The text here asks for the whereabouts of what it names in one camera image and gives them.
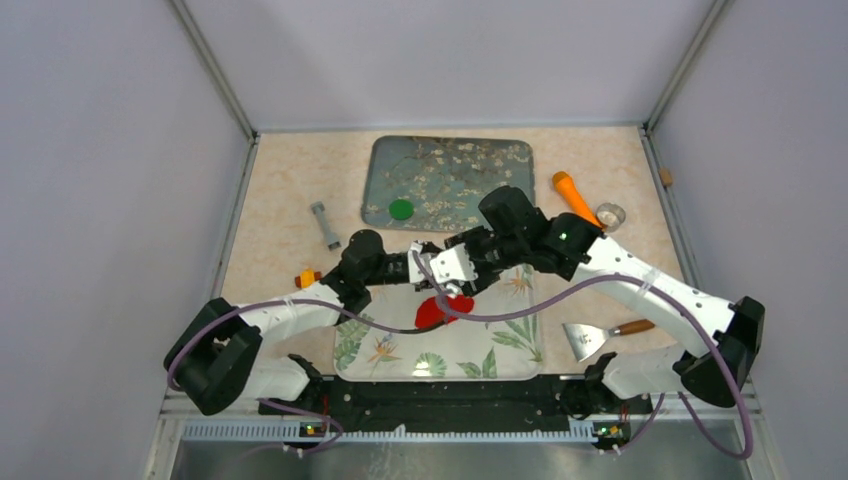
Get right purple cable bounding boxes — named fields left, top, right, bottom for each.
left=433, top=271, right=757, bottom=462

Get red dough piece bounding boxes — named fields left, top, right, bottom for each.
left=414, top=295, right=475, bottom=330

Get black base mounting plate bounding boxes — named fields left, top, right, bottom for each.
left=287, top=374, right=653, bottom=433

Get orange toy carrot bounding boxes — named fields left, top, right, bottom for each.
left=551, top=171, right=604, bottom=230

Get yellow red toy car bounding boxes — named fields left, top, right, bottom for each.
left=294, top=269, right=323, bottom=289

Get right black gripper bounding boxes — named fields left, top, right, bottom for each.
left=444, top=227, right=527, bottom=297

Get green dough disc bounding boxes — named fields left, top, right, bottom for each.
left=388, top=198, right=415, bottom=221

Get small wooden block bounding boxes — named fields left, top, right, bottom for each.
left=658, top=167, right=674, bottom=188

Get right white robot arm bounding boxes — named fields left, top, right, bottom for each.
left=428, top=186, right=765, bottom=412

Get small round metal cup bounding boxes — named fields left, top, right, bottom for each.
left=595, top=202, right=627, bottom=233

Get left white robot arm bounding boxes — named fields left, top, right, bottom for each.
left=163, top=230, right=444, bottom=415

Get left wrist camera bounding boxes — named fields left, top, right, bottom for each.
left=428, top=244, right=478, bottom=296

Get grey dumbbell shaped tool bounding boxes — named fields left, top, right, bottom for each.
left=310, top=201, right=341, bottom=251

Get teal blossom pattern tray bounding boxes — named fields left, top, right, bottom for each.
left=361, top=135, right=536, bottom=232

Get white leaf pattern tray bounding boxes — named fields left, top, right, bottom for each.
left=333, top=285, right=543, bottom=382

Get metal scraper wooden handle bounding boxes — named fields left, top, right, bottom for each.
left=562, top=319, right=655, bottom=362

